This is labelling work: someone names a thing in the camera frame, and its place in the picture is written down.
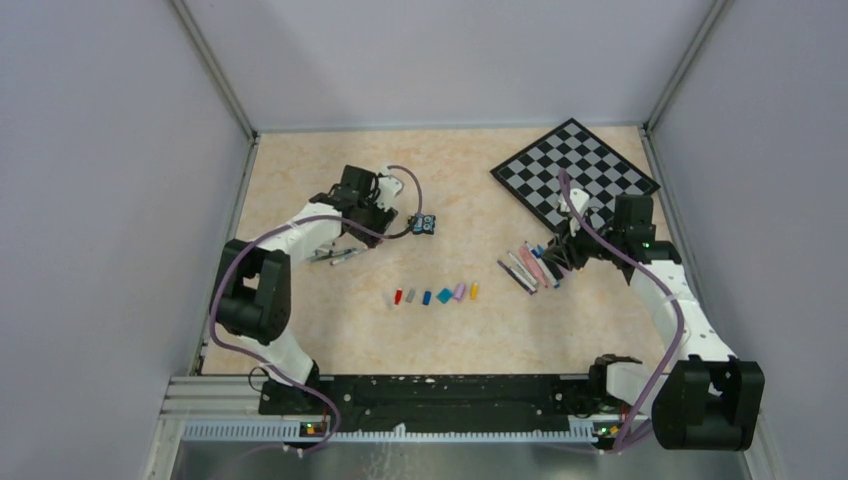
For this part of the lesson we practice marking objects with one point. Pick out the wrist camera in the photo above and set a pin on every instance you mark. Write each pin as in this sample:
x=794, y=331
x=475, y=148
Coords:
x=389, y=188
x=571, y=205

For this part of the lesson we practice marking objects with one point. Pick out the blue black highlighter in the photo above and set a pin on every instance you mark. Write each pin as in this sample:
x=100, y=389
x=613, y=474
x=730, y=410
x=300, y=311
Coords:
x=551, y=265

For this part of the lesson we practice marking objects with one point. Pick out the blue cap whiteboard marker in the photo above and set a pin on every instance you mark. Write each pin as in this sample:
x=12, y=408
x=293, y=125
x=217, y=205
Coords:
x=548, y=275

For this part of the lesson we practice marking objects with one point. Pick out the blue owl eraser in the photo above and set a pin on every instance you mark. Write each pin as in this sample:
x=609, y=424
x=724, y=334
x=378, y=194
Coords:
x=423, y=224

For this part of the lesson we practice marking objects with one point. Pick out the light purple highlighter cap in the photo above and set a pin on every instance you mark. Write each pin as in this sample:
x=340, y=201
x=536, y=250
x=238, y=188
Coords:
x=459, y=292

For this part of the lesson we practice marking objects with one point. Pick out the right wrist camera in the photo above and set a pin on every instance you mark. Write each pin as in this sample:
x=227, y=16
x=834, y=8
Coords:
x=571, y=205

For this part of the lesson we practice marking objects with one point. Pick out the grey cable duct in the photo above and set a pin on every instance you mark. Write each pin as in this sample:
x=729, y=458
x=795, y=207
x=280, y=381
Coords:
x=295, y=432

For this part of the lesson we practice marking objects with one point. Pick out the pink highlighter pen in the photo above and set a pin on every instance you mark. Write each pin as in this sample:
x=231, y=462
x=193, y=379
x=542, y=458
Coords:
x=533, y=267

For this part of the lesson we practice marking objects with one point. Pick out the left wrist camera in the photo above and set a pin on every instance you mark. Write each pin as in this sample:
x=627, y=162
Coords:
x=389, y=188

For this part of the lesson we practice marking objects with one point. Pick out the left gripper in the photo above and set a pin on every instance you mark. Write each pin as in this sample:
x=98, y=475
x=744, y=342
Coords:
x=383, y=217

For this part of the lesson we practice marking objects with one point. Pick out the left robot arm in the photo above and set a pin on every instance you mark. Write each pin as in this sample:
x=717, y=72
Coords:
x=251, y=305

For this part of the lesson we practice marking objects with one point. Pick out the light blue highlighter cap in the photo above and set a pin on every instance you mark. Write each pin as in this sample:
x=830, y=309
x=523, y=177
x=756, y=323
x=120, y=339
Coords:
x=445, y=295

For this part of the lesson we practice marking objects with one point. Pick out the black grey chessboard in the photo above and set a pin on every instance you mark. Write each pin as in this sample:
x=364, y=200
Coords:
x=591, y=164

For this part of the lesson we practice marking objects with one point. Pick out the purple pen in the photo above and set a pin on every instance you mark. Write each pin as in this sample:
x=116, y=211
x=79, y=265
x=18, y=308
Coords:
x=517, y=277

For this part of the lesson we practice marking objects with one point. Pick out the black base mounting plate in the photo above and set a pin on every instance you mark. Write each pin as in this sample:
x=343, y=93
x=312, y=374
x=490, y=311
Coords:
x=500, y=403

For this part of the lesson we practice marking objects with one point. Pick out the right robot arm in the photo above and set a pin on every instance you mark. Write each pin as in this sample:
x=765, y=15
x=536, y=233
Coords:
x=701, y=395

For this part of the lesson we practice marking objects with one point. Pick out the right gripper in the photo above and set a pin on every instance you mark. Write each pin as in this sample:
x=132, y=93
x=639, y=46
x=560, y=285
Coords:
x=570, y=255

